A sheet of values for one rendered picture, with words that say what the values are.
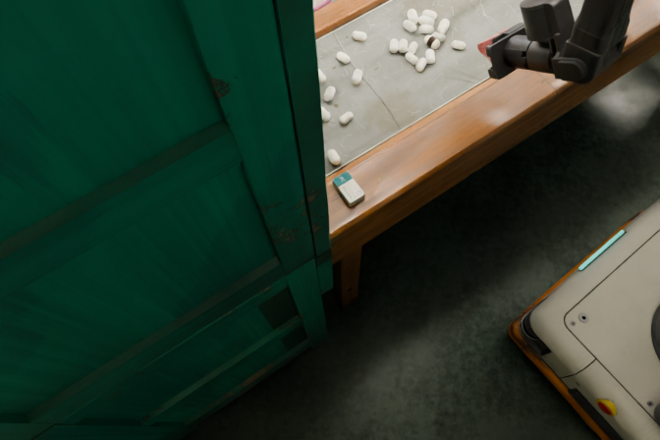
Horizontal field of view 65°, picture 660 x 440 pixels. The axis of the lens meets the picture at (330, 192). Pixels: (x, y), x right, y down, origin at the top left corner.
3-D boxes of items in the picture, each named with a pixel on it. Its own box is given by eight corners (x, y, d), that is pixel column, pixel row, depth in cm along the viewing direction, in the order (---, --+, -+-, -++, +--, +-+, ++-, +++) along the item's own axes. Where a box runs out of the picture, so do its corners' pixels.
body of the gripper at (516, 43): (482, 46, 93) (512, 49, 86) (525, 21, 95) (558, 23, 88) (490, 80, 96) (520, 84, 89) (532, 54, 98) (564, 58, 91)
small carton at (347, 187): (364, 197, 99) (365, 193, 97) (350, 207, 98) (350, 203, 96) (347, 175, 101) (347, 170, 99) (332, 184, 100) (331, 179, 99)
